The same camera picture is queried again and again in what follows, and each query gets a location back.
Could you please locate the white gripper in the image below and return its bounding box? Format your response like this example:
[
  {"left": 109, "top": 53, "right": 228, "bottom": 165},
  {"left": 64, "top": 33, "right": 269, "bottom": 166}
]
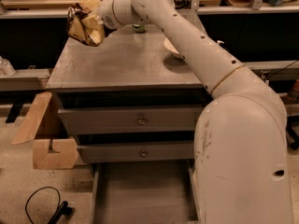
[{"left": 97, "top": 0, "right": 137, "bottom": 30}]

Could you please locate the brown chip bag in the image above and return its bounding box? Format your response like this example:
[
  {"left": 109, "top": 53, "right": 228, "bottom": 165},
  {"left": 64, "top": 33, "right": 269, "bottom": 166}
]
[{"left": 66, "top": 0, "right": 105, "bottom": 47}]

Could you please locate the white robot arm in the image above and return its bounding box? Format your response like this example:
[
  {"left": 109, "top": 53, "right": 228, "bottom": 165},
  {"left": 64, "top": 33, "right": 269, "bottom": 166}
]
[{"left": 98, "top": 0, "right": 293, "bottom": 224}]

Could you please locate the grey drawer cabinet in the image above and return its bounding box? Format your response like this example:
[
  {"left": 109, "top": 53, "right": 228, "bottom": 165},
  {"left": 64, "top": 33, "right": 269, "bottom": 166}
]
[{"left": 46, "top": 10, "right": 216, "bottom": 170}]

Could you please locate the grey top drawer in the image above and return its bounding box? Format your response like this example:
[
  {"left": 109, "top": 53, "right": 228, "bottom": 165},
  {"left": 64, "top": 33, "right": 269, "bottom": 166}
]
[{"left": 59, "top": 89, "right": 209, "bottom": 135}]

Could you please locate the grey drawer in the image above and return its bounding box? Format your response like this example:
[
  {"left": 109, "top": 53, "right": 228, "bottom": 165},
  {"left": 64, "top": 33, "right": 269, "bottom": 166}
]
[
  {"left": 77, "top": 131, "right": 194, "bottom": 163},
  {"left": 59, "top": 89, "right": 209, "bottom": 135},
  {"left": 90, "top": 161, "right": 200, "bottom": 224}
]

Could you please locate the grey middle drawer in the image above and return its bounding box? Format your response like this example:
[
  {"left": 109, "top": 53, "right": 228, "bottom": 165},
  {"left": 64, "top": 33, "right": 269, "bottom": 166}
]
[{"left": 77, "top": 131, "right": 194, "bottom": 163}]

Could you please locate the grey bottom drawer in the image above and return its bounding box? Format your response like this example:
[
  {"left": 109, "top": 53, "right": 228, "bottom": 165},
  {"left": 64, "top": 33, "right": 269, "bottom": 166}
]
[{"left": 90, "top": 161, "right": 200, "bottom": 224}]

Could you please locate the green soda can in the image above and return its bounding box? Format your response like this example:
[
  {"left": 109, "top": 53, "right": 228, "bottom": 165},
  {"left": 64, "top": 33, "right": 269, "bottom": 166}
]
[{"left": 132, "top": 23, "right": 147, "bottom": 34}]

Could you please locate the white paper bowl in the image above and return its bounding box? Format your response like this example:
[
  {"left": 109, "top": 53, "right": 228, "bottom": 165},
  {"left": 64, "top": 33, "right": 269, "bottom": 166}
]
[{"left": 164, "top": 38, "right": 182, "bottom": 59}]

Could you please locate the clear plastic container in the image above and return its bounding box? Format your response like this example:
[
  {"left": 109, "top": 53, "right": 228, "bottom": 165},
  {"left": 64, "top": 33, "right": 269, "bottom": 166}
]
[{"left": 0, "top": 56, "right": 16, "bottom": 77}]

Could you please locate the cardboard box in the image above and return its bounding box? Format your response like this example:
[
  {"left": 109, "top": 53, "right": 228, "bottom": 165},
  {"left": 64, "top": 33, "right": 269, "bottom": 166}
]
[{"left": 11, "top": 91, "right": 83, "bottom": 170}]

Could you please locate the black cable on floor right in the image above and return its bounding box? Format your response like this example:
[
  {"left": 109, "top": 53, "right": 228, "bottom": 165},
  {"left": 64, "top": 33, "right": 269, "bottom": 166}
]
[{"left": 264, "top": 59, "right": 299, "bottom": 79}]

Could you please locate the black cable on floor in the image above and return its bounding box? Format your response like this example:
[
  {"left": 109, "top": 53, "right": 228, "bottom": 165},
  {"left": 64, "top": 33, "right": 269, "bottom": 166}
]
[
  {"left": 24, "top": 186, "right": 75, "bottom": 224},
  {"left": 264, "top": 59, "right": 299, "bottom": 79}
]

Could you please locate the black cable on floor left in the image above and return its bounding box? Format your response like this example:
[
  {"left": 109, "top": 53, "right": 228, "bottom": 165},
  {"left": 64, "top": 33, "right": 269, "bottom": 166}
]
[{"left": 24, "top": 186, "right": 75, "bottom": 224}]

